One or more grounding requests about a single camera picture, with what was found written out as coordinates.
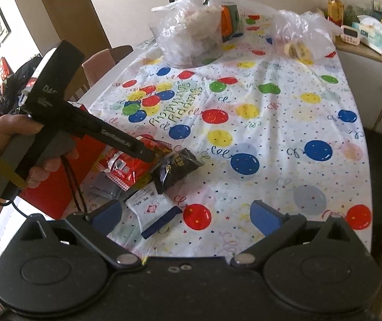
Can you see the black bag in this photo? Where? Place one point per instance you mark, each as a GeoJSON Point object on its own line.
{"type": "Point", "coordinates": [17, 87]}

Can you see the tissue box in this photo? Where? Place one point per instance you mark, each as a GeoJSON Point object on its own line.
{"type": "Point", "coordinates": [373, 35]}

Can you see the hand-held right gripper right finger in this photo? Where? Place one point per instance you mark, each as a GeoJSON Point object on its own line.
{"type": "Point", "coordinates": [264, 215]}

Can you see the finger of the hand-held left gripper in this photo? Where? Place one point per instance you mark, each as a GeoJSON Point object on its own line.
{"type": "Point", "coordinates": [142, 152]}

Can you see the white snack packet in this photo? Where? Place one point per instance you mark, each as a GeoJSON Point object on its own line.
{"type": "Point", "coordinates": [151, 207]}

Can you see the amber liquid bottle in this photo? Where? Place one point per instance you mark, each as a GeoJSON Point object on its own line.
{"type": "Point", "coordinates": [334, 8]}

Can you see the dark green figurine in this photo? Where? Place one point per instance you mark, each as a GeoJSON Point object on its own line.
{"type": "Point", "coordinates": [349, 14]}

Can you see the white cabinet with wooden top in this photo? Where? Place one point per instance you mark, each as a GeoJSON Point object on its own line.
{"type": "Point", "coordinates": [371, 83]}

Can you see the red cardboard box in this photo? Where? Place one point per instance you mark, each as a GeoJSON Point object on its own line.
{"type": "Point", "coordinates": [50, 187]}

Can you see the red printed bag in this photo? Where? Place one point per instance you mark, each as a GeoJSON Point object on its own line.
{"type": "Point", "coordinates": [5, 67]}

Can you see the red checkered snack packet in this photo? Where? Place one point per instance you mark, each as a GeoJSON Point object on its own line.
{"type": "Point", "coordinates": [127, 170]}

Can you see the silver grey snack packet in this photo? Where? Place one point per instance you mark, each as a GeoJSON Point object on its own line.
{"type": "Point", "coordinates": [105, 189]}

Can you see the beige tape roll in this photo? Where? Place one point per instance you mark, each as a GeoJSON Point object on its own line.
{"type": "Point", "coordinates": [296, 49]}

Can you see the black snack packet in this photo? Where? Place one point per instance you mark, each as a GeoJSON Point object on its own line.
{"type": "Point", "coordinates": [177, 167]}

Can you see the clear plastic bag with tape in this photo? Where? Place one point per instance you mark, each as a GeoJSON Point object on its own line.
{"type": "Point", "coordinates": [301, 30]}

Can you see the person's left hand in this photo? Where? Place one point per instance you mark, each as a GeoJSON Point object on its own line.
{"type": "Point", "coordinates": [13, 125]}

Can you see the red gold snack packet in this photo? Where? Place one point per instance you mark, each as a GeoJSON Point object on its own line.
{"type": "Point", "coordinates": [159, 145]}

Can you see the orange green plastic toy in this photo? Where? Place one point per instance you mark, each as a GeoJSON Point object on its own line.
{"type": "Point", "coordinates": [229, 23]}

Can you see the large clear plastic bag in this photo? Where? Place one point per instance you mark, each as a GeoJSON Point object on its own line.
{"type": "Point", "coordinates": [187, 33]}

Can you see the balloon print tablecloth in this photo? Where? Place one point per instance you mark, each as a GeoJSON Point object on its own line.
{"type": "Point", "coordinates": [261, 113]}

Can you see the white pink kitchen timer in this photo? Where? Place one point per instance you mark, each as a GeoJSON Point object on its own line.
{"type": "Point", "coordinates": [350, 34]}

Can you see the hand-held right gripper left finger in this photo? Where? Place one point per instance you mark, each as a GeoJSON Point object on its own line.
{"type": "Point", "coordinates": [105, 212]}

